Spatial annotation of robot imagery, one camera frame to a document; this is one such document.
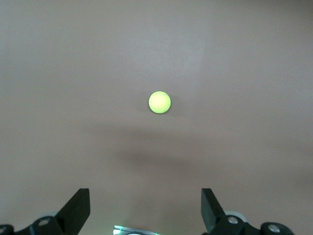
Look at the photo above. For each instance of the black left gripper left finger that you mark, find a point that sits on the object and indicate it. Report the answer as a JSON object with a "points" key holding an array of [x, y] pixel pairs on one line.
{"points": [[71, 215]]}

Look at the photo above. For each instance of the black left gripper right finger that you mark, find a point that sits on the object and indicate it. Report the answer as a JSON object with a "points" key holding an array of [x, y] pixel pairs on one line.
{"points": [[215, 215]]}

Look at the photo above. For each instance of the yellow-green tennis ball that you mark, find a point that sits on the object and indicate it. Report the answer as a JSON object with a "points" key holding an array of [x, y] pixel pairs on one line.
{"points": [[160, 102]]}

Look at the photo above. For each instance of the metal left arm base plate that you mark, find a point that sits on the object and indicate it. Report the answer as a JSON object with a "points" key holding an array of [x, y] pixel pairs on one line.
{"points": [[127, 229]]}

